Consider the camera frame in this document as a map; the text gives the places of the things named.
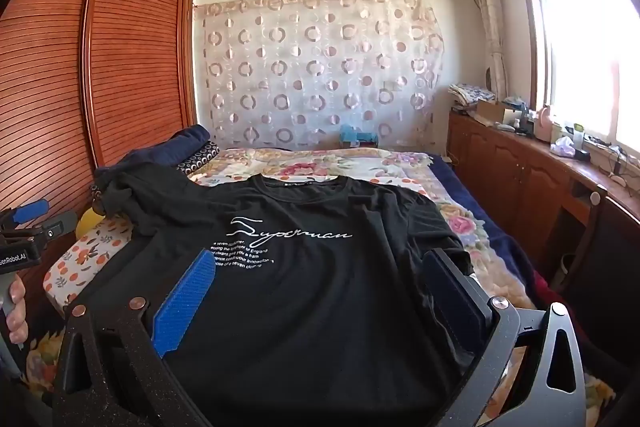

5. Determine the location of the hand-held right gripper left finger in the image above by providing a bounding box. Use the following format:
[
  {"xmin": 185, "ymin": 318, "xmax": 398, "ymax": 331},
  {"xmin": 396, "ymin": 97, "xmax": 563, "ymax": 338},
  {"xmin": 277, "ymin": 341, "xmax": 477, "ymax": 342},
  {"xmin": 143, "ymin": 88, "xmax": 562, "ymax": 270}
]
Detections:
[{"xmin": 52, "ymin": 249, "xmax": 217, "ymax": 427}]

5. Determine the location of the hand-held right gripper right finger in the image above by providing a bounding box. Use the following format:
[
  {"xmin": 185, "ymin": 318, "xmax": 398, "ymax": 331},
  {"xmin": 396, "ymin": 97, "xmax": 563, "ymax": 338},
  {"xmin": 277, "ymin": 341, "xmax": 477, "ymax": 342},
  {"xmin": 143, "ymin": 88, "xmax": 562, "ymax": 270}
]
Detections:
[{"xmin": 422, "ymin": 248, "xmax": 586, "ymax": 427}]

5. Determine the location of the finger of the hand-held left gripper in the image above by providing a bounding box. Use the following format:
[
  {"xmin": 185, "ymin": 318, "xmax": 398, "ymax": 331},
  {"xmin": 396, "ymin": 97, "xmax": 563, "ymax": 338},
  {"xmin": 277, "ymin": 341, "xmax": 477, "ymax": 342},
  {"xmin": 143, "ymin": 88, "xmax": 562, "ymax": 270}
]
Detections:
[
  {"xmin": 30, "ymin": 213, "xmax": 79, "ymax": 242},
  {"xmin": 0, "ymin": 199, "xmax": 51, "ymax": 230}
]

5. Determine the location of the black printed t-shirt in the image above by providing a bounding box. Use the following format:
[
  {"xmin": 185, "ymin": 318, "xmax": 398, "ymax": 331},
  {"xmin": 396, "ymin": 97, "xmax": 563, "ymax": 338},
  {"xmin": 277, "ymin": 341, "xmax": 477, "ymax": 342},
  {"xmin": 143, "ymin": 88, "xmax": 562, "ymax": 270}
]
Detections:
[{"xmin": 92, "ymin": 159, "xmax": 493, "ymax": 427}]

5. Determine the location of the person's left hand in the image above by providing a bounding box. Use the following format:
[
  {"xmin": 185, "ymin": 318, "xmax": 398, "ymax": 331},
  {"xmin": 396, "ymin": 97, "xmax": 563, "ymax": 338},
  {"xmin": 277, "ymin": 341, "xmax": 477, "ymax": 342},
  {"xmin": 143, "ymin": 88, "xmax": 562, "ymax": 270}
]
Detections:
[{"xmin": 0, "ymin": 274, "xmax": 29, "ymax": 349}]

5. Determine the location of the yellow folded blanket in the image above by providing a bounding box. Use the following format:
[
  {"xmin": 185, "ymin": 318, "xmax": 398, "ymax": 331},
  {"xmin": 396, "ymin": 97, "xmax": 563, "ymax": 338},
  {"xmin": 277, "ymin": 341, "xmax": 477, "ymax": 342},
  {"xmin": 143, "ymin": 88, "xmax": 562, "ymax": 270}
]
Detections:
[{"xmin": 75, "ymin": 207, "xmax": 108, "ymax": 240}]

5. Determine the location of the orange-print bedsheet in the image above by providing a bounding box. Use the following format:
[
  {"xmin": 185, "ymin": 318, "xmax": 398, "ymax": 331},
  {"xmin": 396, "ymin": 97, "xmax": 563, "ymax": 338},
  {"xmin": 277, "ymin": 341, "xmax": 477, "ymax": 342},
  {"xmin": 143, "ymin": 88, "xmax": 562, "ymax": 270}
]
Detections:
[{"xmin": 42, "ymin": 224, "xmax": 133, "ymax": 308}]

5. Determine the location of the red cloth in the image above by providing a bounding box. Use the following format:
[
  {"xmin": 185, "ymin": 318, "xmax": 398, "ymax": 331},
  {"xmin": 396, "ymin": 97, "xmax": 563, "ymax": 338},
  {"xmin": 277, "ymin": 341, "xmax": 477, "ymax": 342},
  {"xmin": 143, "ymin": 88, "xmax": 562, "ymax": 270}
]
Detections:
[{"xmin": 520, "ymin": 267, "xmax": 556, "ymax": 313}]

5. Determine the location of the navy bedspread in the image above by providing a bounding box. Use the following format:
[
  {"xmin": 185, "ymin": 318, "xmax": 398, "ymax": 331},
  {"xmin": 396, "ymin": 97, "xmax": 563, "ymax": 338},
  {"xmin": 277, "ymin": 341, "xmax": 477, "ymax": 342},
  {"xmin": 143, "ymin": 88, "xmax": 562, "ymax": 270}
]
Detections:
[{"xmin": 430, "ymin": 152, "xmax": 541, "ymax": 303}]

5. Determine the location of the waste bin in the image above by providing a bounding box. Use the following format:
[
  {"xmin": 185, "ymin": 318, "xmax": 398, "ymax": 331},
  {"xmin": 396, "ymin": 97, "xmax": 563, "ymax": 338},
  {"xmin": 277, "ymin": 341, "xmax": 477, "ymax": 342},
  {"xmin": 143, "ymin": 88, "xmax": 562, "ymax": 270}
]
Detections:
[{"xmin": 557, "ymin": 252, "xmax": 581, "ymax": 293}]

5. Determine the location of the wooden sideboard cabinet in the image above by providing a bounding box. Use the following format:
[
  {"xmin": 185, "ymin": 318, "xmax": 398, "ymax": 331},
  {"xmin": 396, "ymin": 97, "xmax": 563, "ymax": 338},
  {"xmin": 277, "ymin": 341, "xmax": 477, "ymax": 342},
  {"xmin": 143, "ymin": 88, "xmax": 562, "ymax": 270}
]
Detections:
[{"xmin": 446, "ymin": 109, "xmax": 640, "ymax": 308}]

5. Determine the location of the folded patterned quilt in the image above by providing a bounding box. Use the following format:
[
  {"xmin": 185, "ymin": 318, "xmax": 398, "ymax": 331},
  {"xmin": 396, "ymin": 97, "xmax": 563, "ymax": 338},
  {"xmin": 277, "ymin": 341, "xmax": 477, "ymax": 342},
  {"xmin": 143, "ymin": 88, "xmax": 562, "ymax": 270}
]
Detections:
[{"xmin": 175, "ymin": 141, "xmax": 221, "ymax": 175}]

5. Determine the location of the folded navy blanket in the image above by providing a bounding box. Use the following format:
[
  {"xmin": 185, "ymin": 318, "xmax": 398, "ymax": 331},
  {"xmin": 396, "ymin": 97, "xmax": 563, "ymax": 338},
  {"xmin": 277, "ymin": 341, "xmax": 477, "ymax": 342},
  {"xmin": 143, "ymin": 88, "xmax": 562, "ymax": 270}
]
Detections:
[{"xmin": 95, "ymin": 124, "xmax": 211, "ymax": 178}]

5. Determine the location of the floral bedsheet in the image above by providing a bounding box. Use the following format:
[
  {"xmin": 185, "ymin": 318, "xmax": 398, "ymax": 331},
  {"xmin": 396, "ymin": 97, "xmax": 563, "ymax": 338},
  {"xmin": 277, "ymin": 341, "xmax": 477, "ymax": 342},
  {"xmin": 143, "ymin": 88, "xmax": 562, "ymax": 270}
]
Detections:
[{"xmin": 187, "ymin": 147, "xmax": 616, "ymax": 408}]

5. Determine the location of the blue bag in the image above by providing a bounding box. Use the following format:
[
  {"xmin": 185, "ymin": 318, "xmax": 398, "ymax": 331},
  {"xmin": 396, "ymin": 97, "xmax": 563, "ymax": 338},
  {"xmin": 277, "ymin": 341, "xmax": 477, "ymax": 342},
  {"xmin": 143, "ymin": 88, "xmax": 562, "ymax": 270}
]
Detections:
[{"xmin": 340, "ymin": 124, "xmax": 379, "ymax": 148}]

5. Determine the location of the cardboard box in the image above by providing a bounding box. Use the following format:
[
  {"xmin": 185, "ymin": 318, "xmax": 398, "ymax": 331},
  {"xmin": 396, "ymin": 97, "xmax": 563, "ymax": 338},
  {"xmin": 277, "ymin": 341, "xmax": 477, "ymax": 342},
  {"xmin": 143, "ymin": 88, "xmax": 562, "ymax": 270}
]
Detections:
[{"xmin": 475, "ymin": 99, "xmax": 508, "ymax": 122}]

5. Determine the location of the pink bottle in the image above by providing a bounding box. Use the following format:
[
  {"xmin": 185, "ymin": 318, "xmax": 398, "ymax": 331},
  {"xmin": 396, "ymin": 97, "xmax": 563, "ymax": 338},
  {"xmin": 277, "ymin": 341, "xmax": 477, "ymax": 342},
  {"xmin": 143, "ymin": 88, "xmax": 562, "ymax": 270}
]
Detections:
[{"xmin": 532, "ymin": 104, "xmax": 553, "ymax": 142}]

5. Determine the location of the stack of folded cloths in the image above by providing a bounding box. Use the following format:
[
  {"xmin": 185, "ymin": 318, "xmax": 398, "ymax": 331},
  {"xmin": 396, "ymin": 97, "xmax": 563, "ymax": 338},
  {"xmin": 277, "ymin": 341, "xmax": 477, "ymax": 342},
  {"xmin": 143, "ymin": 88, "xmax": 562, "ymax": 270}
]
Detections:
[{"xmin": 447, "ymin": 83, "xmax": 496, "ymax": 110}]

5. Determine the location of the circle-patterned sheer curtain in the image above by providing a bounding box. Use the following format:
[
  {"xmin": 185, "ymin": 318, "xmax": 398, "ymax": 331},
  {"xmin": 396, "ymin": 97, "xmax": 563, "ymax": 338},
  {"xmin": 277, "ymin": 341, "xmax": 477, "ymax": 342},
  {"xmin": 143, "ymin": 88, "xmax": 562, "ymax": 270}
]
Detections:
[{"xmin": 192, "ymin": 0, "xmax": 446, "ymax": 152}]

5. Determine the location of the wooden-framed window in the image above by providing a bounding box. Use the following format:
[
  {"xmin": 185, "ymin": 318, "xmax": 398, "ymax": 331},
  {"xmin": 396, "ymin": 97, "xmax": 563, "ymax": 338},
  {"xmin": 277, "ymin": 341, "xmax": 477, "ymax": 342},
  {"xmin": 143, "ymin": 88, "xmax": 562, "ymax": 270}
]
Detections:
[{"xmin": 515, "ymin": 0, "xmax": 640, "ymax": 158}]

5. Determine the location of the white window curtain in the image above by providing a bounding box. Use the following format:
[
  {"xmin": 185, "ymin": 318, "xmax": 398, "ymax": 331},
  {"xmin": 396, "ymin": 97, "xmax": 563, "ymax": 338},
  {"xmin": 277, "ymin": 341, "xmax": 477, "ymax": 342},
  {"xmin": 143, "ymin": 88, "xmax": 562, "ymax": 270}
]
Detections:
[{"xmin": 467, "ymin": 0, "xmax": 508, "ymax": 95}]

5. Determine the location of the black cable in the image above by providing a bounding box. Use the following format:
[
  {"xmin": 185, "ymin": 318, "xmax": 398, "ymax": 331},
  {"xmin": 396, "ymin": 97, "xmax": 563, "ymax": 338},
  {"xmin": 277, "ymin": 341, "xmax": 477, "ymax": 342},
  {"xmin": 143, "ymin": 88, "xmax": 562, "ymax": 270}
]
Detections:
[{"xmin": 607, "ymin": 144, "xmax": 633, "ymax": 188}]

